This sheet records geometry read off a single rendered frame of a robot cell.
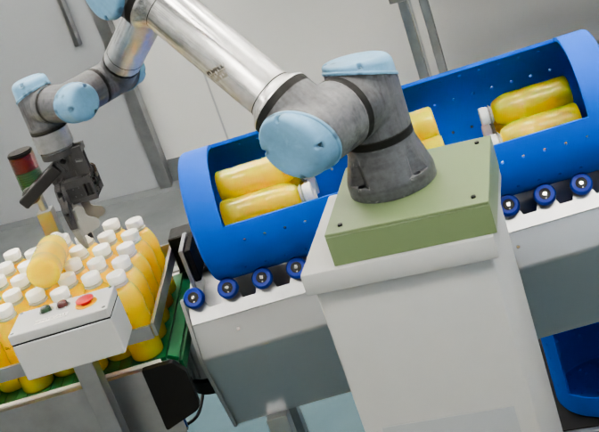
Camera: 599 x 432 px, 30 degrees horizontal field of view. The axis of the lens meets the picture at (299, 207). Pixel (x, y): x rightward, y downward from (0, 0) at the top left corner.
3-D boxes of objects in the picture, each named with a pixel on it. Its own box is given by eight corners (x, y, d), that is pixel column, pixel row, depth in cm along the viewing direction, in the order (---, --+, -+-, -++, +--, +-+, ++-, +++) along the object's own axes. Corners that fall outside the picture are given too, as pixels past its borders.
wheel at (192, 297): (200, 283, 233) (202, 285, 235) (180, 289, 233) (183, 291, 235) (205, 305, 231) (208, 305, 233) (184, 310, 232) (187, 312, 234)
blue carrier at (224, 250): (637, 184, 222) (611, 54, 209) (221, 307, 231) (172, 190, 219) (598, 129, 247) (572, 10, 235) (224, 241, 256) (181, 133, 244)
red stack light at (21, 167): (36, 170, 268) (29, 155, 267) (12, 177, 269) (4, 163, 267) (41, 161, 274) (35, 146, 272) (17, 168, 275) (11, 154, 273)
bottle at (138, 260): (174, 312, 247) (143, 238, 240) (169, 327, 240) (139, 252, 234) (144, 320, 248) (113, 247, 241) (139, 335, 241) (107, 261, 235)
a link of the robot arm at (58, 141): (27, 141, 221) (36, 128, 228) (36, 161, 222) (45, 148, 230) (62, 130, 220) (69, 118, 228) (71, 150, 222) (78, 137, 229)
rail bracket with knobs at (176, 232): (209, 273, 259) (194, 234, 255) (180, 281, 260) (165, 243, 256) (212, 256, 268) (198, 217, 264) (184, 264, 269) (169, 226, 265)
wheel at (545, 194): (552, 179, 225) (552, 182, 227) (530, 186, 225) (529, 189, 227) (559, 200, 223) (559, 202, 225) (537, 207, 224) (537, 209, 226)
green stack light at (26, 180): (44, 188, 270) (36, 170, 268) (20, 196, 270) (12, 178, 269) (49, 179, 276) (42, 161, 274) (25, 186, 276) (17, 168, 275)
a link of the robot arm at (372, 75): (426, 113, 185) (404, 36, 180) (379, 150, 176) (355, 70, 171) (370, 114, 193) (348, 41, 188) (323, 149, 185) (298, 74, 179)
